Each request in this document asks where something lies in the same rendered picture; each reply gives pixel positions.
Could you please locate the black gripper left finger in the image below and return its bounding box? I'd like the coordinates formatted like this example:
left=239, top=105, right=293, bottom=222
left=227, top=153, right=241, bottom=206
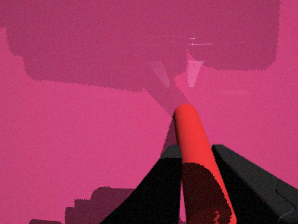
left=100, top=145, right=182, bottom=224

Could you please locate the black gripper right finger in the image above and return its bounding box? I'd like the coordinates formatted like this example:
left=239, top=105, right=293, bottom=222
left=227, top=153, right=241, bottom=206
left=212, top=144, right=298, bottom=224

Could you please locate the red peg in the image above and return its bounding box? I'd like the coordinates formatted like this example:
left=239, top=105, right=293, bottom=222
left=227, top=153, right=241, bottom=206
left=174, top=104, right=237, bottom=224

